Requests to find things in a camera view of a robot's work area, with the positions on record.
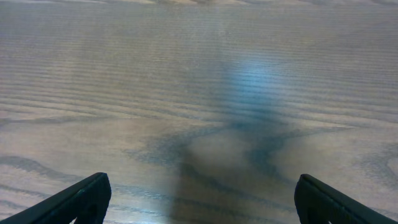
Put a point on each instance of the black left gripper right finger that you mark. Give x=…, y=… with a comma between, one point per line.
x=318, y=203

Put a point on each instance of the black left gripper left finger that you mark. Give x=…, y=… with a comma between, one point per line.
x=85, y=202

